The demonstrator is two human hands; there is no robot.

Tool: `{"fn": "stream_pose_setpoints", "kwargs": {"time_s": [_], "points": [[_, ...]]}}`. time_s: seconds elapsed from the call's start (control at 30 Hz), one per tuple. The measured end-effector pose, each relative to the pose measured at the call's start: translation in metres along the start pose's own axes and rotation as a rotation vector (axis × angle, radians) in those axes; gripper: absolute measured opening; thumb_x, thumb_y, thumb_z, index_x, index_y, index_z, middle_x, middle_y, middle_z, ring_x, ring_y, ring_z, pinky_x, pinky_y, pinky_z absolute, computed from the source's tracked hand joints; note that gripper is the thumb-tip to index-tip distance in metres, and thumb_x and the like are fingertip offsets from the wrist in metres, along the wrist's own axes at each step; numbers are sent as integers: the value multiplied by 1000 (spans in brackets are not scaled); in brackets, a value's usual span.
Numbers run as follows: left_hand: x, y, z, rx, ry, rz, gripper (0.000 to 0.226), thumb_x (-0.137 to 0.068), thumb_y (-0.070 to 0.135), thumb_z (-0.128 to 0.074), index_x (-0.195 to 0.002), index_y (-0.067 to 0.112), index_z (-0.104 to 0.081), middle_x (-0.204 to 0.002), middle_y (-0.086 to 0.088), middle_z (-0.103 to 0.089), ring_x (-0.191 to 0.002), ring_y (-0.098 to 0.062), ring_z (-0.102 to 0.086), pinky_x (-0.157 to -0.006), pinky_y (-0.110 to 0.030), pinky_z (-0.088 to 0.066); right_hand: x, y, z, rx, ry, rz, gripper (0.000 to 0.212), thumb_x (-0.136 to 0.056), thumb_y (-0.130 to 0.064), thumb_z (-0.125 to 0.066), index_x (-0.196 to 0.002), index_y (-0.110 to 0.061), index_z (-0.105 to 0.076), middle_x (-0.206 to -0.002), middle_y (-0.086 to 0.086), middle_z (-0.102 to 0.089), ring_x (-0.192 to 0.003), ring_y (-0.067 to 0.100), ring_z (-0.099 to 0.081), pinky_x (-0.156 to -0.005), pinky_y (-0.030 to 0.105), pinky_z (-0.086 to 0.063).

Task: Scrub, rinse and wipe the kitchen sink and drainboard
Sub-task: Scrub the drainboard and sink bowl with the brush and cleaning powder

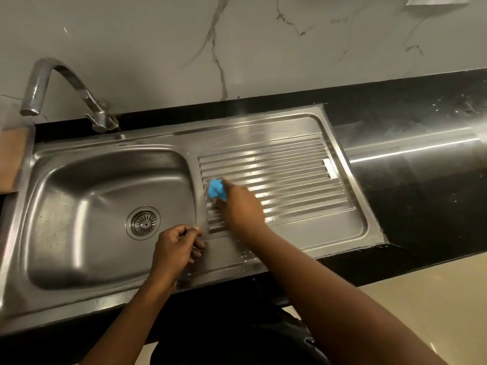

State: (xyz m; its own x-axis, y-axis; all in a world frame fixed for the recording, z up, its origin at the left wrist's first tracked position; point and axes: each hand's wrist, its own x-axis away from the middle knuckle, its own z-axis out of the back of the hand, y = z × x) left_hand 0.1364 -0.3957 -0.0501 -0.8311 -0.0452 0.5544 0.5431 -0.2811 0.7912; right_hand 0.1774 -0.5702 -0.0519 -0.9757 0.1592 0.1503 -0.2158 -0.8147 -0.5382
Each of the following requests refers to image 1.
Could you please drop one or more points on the person's right hand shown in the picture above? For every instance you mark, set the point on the person's right hand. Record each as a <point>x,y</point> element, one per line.
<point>241,212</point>

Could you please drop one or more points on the person's left hand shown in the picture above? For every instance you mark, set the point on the person's left hand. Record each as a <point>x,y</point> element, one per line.
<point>175,250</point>

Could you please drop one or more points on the blue brush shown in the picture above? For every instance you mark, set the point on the blue brush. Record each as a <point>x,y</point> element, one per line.
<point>215,189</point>

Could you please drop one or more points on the stainless steel sink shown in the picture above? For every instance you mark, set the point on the stainless steel sink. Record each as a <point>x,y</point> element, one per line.
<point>95,193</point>

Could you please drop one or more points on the person's left forearm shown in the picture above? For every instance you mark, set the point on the person's left forearm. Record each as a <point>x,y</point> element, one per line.
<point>129,326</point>

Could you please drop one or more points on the person's right forearm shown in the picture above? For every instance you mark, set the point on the person's right forearm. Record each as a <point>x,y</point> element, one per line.
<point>323,300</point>

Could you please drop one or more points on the person's black clothing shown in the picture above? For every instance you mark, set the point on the person's black clothing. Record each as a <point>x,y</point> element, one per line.
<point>228,342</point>

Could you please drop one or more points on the round metal drain strainer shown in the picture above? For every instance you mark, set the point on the round metal drain strainer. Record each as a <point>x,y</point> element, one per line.
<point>143,223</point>

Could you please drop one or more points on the clear plastic container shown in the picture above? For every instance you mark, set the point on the clear plastic container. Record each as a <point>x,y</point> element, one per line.
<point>29,148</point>

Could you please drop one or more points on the chrome faucet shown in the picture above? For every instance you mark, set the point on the chrome faucet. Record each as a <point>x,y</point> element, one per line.
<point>68,72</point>

